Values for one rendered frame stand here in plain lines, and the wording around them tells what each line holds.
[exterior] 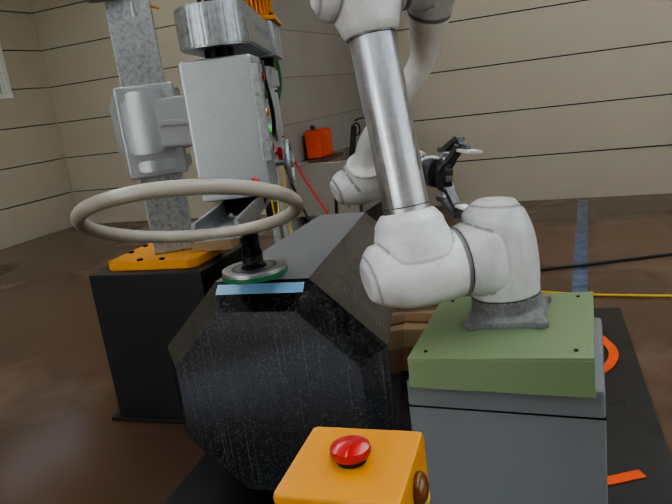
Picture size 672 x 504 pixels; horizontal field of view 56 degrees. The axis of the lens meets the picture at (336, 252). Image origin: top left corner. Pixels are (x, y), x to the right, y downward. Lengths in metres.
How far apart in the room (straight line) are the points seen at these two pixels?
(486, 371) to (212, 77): 1.16
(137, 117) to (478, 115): 4.88
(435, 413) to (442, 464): 0.13
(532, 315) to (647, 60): 5.87
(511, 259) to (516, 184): 5.92
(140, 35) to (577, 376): 2.39
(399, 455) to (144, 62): 2.61
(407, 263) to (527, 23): 6.00
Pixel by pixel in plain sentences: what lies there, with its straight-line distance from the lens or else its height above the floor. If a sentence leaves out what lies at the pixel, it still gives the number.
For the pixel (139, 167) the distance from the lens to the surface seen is 3.03.
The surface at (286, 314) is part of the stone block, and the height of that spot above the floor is 0.75.
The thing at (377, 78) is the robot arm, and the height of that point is 1.44.
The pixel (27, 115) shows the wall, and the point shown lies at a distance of 9.72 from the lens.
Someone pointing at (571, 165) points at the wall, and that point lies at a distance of 7.23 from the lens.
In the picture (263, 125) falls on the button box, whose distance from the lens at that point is 1.91.
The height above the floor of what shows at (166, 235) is 1.13.
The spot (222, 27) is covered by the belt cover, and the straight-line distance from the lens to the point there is 1.92.
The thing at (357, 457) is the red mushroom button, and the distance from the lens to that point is 0.61.
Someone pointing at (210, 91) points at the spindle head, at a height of 1.47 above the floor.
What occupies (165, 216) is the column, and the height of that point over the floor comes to 0.96.
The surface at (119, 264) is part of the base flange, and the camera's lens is 3.10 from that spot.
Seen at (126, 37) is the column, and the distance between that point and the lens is 3.07.
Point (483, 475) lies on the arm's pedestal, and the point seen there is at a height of 0.58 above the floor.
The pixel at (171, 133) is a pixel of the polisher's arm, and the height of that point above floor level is 1.34.
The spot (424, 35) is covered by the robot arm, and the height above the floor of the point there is 1.52.
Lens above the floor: 1.42
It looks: 14 degrees down
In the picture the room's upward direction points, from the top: 7 degrees counter-clockwise
